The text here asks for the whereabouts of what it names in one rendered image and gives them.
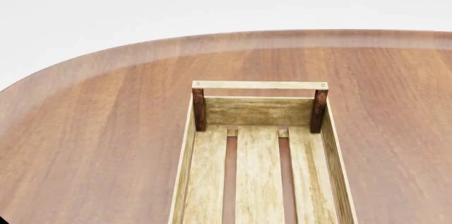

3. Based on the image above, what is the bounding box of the light wooden slatted crate tray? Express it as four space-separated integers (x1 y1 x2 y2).
168 80 359 224

